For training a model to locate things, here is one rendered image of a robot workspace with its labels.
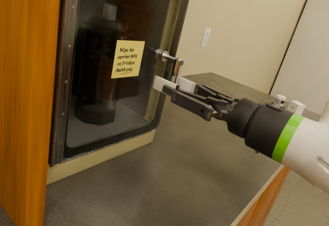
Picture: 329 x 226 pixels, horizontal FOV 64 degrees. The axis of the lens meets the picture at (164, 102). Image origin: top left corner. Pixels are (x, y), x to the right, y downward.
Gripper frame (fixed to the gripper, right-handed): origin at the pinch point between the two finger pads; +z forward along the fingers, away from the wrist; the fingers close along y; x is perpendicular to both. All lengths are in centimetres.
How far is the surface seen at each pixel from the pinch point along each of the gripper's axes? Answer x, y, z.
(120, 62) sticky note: -4.6, 13.5, 4.4
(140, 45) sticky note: -8.0, 8.6, 4.4
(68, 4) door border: -14.0, 25.7, 4.4
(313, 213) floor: 114, -177, -45
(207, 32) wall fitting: -5, -94, 48
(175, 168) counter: 20.4, -1.0, -6.1
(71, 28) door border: -10.5, 24.8, 4.5
